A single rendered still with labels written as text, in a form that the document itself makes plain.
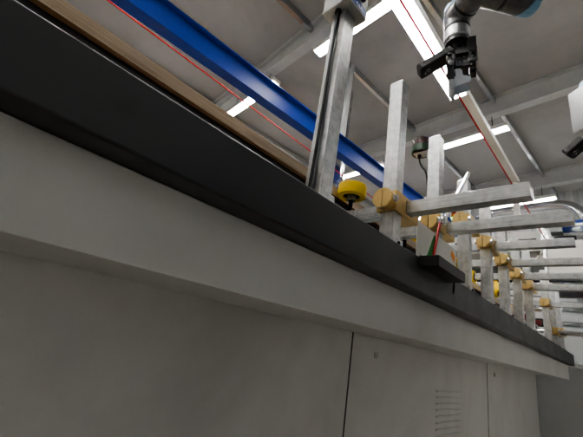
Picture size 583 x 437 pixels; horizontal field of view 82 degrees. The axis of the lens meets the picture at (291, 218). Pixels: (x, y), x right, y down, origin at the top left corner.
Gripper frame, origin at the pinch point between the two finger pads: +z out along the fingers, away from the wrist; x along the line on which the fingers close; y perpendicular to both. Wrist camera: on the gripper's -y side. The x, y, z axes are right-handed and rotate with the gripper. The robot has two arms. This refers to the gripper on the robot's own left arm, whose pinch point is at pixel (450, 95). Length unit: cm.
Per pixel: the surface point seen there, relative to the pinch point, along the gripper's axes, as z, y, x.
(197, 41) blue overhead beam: -219, -251, 108
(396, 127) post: 19.6, -12.6, -14.9
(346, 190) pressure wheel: 33.4, -25.8, -8.3
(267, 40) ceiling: -383, -270, 252
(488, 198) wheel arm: 41.4, 6.5, -17.3
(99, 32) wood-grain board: 32, -52, -66
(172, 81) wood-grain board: 32, -47, -54
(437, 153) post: 13.7, -3.7, 8.5
